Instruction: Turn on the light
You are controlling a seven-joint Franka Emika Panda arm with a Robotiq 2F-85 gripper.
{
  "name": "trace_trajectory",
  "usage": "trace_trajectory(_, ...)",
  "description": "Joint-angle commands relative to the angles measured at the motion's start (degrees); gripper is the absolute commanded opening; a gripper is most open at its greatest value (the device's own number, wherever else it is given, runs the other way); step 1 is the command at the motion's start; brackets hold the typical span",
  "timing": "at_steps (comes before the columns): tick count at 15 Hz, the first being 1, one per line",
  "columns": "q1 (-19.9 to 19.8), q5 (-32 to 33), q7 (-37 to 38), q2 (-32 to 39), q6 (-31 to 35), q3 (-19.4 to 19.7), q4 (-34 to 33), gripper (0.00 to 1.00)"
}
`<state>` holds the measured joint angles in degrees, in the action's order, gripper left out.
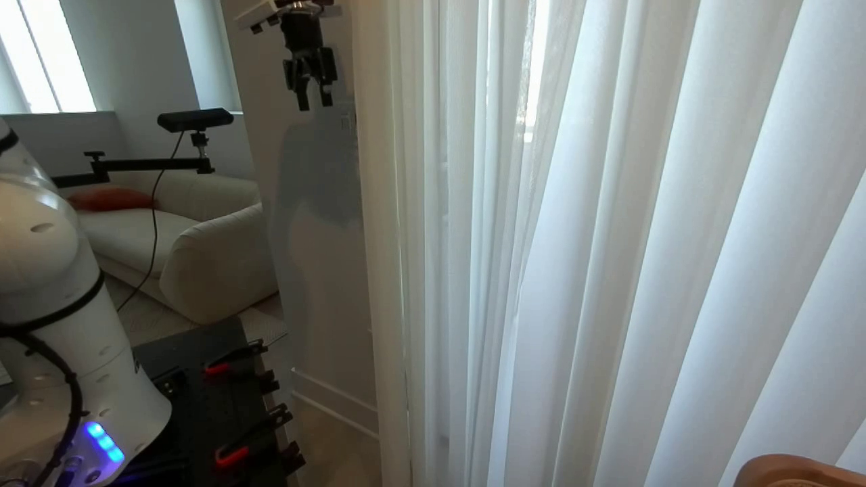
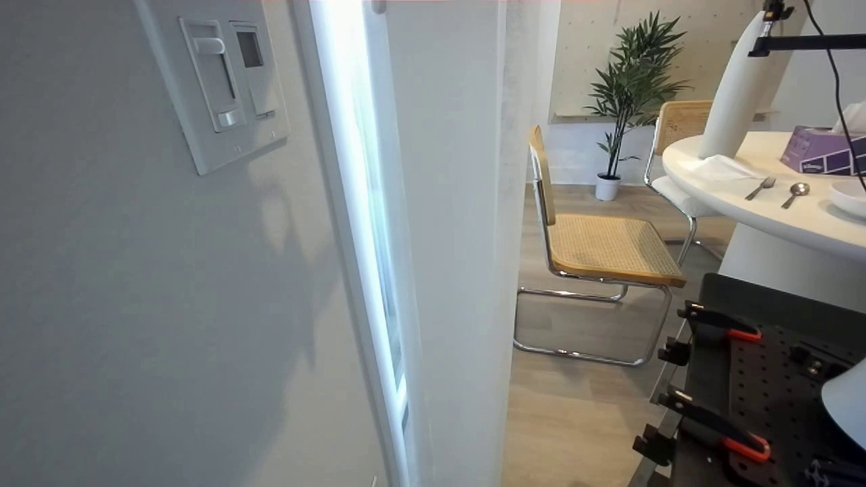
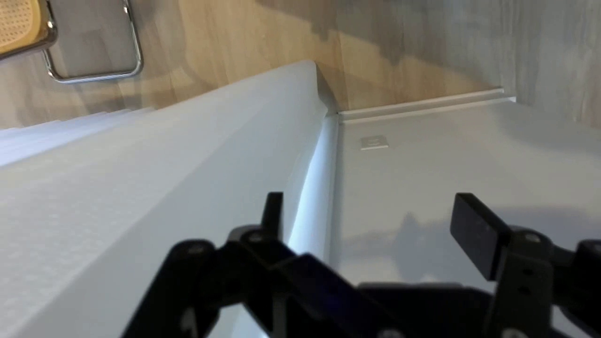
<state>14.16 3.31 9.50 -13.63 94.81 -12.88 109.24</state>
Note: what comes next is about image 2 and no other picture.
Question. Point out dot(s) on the wicker chrome cantilever chair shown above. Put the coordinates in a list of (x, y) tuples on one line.
[(604, 247)]

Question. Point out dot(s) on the white plant pot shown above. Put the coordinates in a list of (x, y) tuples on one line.
[(608, 188)]

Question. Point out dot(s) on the green potted palm plant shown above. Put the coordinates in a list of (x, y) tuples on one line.
[(637, 70)]

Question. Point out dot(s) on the white napkin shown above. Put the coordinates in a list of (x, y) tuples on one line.
[(721, 172)]

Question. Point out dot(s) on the metal fork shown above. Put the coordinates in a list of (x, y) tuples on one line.
[(761, 188)]

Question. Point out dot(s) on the round white table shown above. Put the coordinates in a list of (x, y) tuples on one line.
[(787, 243)]

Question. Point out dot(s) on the metal spoon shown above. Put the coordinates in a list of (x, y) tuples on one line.
[(796, 192)]

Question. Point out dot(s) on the purple tissue box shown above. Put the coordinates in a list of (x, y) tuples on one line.
[(822, 150)]

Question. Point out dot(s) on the small black clamp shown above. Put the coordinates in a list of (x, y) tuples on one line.
[(819, 362)]

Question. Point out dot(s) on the white light switch plate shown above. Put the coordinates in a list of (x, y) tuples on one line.
[(204, 143)]

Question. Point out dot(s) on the white rocker switch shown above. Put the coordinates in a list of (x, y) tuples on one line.
[(252, 62)]

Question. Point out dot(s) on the white slider dimmer switch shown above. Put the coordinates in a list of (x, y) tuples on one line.
[(215, 77)]

